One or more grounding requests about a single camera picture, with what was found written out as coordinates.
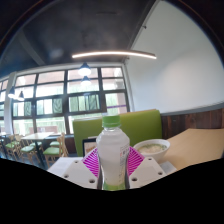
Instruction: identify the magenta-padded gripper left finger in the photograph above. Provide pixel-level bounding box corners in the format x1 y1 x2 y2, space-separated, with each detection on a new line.
61 147 101 190

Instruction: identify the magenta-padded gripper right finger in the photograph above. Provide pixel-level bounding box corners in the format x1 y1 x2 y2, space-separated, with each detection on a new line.
127 146 167 190

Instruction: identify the clear green-capped drink bottle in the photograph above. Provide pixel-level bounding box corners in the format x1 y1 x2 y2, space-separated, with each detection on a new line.
95 114 131 192

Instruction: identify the white ceramic bowl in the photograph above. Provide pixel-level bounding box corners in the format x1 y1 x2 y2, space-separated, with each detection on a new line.
132 138 171 164

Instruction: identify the group of wooden green-seated chairs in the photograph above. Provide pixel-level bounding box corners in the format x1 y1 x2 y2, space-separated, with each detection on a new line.
0 132 69 168

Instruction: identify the green upholstered booth bench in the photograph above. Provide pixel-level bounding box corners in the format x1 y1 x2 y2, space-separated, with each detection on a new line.
72 109 163 158

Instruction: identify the wooden dining table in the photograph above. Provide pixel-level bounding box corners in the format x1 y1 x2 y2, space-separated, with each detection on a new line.
20 132 55 162

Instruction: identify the group of pendant ceiling lamps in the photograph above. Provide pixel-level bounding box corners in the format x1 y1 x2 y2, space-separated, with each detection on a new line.
7 62 93 102

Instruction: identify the curved linear ceiling light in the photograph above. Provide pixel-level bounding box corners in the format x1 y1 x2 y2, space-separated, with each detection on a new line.
71 49 158 61

